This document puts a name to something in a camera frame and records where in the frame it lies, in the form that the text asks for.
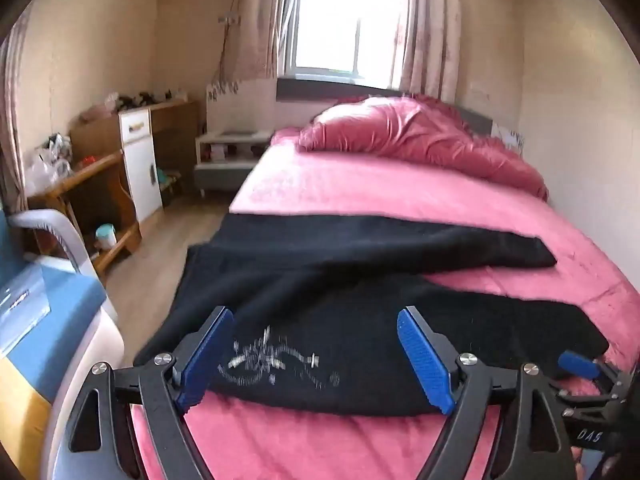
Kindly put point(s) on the black pants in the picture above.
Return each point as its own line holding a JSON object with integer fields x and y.
{"x": 325, "y": 300}

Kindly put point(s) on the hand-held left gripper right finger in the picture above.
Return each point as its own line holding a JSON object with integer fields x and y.
{"x": 425, "y": 365}

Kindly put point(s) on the black white patterned cloth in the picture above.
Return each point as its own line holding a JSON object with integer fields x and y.
{"x": 509, "y": 139}

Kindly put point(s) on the floral curtain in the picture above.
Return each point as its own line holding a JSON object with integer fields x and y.
{"x": 260, "y": 35}
{"x": 425, "y": 35}

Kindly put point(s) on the grey headboard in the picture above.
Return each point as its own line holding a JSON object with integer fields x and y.
{"x": 300, "y": 95}

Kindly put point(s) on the clear plastic bags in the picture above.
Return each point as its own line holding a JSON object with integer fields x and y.
{"x": 47, "y": 162}

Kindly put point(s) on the teal lidded jar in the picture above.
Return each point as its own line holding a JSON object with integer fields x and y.
{"x": 106, "y": 237}

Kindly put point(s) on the window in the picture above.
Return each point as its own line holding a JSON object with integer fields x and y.
{"x": 325, "y": 35}

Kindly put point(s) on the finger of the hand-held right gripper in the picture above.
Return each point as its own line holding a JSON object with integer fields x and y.
{"x": 585, "y": 401}
{"x": 577, "y": 364}

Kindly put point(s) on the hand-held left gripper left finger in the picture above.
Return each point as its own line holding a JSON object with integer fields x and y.
{"x": 207, "y": 355}

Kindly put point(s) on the white panel with stickers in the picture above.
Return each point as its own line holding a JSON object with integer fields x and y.
{"x": 222, "y": 105}

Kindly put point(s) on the grey chair with blue cushion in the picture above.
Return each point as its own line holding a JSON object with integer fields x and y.
{"x": 50, "y": 320}

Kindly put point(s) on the white nightstand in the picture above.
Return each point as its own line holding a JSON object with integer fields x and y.
{"x": 225, "y": 160}

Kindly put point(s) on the pink bed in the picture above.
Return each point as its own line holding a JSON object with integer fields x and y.
{"x": 375, "y": 190}

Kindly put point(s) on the wooden side table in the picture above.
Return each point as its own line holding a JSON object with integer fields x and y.
{"x": 90, "y": 180}

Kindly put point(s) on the wooden desk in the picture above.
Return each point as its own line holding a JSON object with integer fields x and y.
{"x": 175, "y": 130}

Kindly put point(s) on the white cabinet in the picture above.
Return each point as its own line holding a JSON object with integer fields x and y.
{"x": 142, "y": 175}

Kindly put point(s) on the clutter of small dark things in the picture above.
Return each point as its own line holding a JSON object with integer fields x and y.
{"x": 142, "y": 98}

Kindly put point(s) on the pink quilt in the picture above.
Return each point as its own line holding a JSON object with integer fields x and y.
{"x": 410, "y": 130}

